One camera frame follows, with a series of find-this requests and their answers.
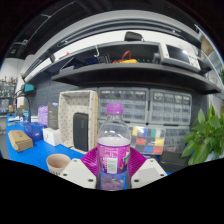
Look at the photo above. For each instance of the teal container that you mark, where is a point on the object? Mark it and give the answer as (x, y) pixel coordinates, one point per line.
(28, 88)

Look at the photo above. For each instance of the long white lamp bar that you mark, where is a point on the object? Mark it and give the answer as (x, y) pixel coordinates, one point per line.
(110, 36)

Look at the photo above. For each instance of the blue carton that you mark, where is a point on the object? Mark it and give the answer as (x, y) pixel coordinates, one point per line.
(33, 130)

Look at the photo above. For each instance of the beige patterned mug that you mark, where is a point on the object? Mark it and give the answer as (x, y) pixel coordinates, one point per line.
(57, 165)

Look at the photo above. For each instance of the clear organizer with coloured compartments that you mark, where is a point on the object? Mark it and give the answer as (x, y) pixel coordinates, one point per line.
(146, 140)

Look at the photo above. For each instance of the beige dotted storage tray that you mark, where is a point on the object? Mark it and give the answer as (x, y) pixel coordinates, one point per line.
(66, 113)

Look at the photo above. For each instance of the white metal shelf unit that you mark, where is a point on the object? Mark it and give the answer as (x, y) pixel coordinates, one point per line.
(206, 46)

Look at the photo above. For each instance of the brown cardboard box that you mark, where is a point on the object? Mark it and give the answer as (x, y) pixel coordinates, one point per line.
(20, 140)

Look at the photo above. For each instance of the dark grey carton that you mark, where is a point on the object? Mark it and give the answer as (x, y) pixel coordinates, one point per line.
(53, 115)

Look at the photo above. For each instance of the flat black case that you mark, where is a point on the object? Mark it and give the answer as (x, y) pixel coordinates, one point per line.
(173, 157)

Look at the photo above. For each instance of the purple plastic bag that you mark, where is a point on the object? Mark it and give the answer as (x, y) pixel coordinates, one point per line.
(42, 116)

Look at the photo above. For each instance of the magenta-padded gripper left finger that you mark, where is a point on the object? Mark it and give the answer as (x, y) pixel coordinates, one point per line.
(78, 172)

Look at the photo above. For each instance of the black pouch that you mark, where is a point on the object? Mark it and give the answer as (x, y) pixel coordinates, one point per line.
(134, 36)

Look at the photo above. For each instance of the clear bottle with purple label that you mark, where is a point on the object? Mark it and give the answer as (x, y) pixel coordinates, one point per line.
(113, 156)

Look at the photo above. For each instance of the green potted plant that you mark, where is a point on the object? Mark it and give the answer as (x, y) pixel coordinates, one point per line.
(203, 140)

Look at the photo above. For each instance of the small white carton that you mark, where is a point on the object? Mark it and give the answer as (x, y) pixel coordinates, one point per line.
(51, 136)

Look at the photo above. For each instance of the black rectangular box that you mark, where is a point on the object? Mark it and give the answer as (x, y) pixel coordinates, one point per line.
(80, 131)

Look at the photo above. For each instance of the black workbench shelf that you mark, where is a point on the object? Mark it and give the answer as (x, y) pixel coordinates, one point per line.
(133, 76)

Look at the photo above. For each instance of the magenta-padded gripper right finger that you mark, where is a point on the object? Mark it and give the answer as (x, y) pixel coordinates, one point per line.
(150, 172)

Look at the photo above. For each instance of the white oscilloscope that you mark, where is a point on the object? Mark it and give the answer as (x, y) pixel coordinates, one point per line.
(180, 55)

